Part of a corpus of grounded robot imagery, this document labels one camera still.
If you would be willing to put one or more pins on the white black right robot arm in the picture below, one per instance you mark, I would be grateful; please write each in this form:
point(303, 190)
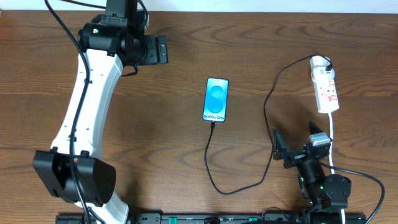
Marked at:
point(328, 194)

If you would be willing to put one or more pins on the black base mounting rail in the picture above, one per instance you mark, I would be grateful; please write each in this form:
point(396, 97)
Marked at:
point(156, 218)

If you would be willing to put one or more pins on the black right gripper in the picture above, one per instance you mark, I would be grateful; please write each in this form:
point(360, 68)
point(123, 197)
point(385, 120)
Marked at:
point(300, 156)

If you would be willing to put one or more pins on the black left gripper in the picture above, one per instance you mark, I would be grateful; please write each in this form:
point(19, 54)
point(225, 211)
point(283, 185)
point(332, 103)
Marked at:
point(160, 49)

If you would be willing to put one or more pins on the white USB charger plug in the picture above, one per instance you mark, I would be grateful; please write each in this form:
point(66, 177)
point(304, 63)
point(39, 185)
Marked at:
point(320, 74)

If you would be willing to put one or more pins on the blue screen smartphone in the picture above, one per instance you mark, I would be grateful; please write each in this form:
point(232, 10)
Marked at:
point(216, 98)

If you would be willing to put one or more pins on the white power strip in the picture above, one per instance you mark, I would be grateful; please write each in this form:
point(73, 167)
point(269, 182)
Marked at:
point(325, 92)

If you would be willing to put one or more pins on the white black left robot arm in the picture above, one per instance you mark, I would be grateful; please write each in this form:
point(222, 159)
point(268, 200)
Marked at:
point(73, 169)

